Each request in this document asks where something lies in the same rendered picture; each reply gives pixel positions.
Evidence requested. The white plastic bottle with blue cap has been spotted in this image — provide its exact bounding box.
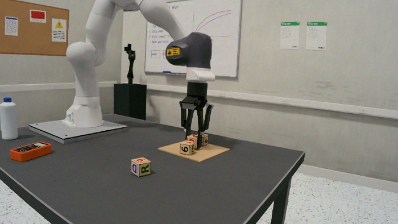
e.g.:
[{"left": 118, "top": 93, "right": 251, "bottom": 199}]
[{"left": 0, "top": 97, "right": 18, "bottom": 140}]

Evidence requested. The beige mat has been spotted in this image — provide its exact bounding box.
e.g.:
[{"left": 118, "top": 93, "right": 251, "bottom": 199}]
[{"left": 158, "top": 142, "right": 230, "bottom": 162}]

